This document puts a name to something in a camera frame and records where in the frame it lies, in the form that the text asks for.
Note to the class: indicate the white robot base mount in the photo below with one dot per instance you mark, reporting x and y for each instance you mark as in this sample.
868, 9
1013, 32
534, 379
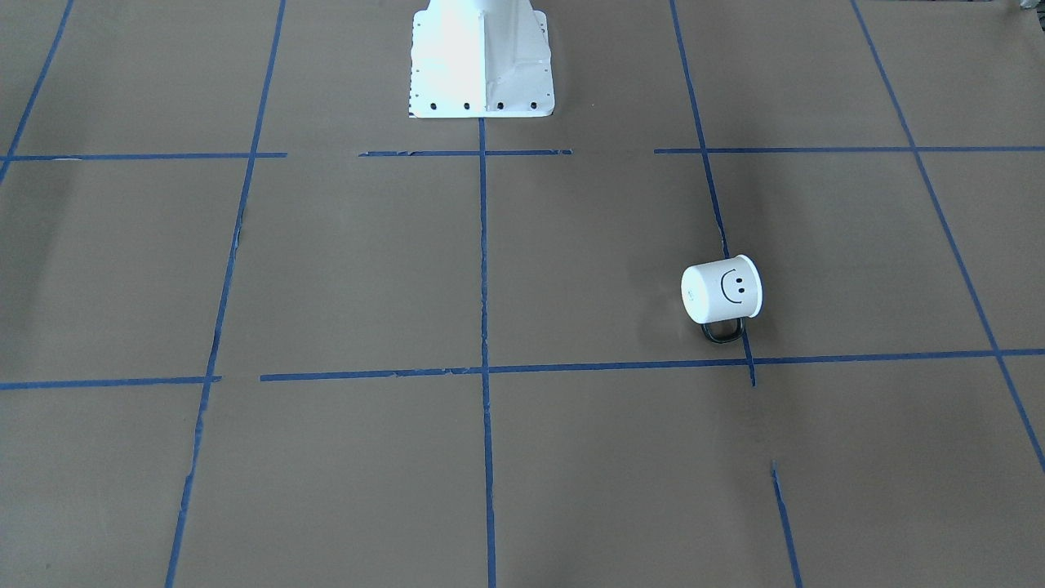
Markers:
480, 59

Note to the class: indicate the white smiley face mug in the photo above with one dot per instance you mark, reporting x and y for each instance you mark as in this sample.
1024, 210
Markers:
721, 296

